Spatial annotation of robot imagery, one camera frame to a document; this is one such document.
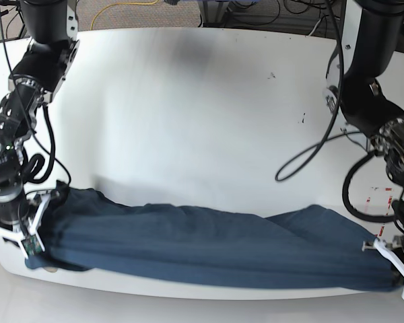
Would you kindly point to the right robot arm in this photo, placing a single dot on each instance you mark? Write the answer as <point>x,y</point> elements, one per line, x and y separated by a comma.
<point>27,142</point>

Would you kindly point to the dark navy t-shirt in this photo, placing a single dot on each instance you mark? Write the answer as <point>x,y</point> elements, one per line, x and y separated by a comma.
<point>310,248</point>

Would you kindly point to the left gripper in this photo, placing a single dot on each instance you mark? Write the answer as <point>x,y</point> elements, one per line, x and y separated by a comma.
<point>392,251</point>

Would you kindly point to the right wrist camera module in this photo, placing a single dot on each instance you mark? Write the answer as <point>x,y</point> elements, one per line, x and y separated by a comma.
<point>32,245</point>

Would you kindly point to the red tape rectangle marking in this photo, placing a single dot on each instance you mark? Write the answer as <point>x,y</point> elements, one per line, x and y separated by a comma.
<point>378,202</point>

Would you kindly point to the left table grommet hole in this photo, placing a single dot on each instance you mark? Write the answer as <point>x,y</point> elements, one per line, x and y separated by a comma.
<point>50,269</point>

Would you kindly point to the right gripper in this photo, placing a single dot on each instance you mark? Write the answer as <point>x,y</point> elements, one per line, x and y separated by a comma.
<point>21,217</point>

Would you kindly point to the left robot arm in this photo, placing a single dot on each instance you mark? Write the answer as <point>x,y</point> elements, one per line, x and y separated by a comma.
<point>366,37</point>

